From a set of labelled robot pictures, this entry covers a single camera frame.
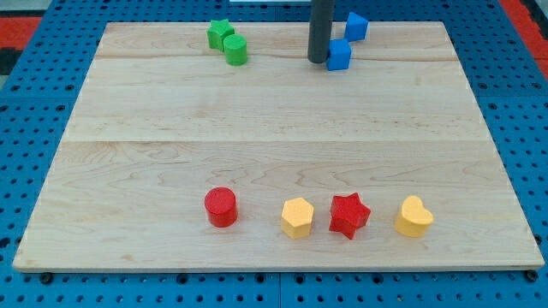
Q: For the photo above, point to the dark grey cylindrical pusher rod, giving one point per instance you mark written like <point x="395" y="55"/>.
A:
<point x="320" y="25"/>

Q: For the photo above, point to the green star block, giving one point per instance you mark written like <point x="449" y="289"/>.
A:
<point x="217" y="32"/>

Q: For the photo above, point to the red star block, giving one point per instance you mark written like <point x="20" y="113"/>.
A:
<point x="348" y="214"/>

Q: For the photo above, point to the blue block rear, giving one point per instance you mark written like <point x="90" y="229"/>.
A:
<point x="356" y="27"/>

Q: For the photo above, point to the blue cube block front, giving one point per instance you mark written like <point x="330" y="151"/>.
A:
<point x="339" y="54"/>

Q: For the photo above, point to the green cylinder block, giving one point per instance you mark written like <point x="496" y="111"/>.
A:
<point x="235" y="49"/>

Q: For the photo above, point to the yellow hexagon block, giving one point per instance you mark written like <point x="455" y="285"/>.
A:
<point x="296" y="218"/>

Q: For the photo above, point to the light wooden board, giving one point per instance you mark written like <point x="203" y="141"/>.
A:
<point x="161" y="119"/>

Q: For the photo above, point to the red cylinder block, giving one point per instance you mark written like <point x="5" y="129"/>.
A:
<point x="220" y="206"/>

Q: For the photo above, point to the yellow heart block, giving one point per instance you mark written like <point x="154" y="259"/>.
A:
<point x="413" y="218"/>

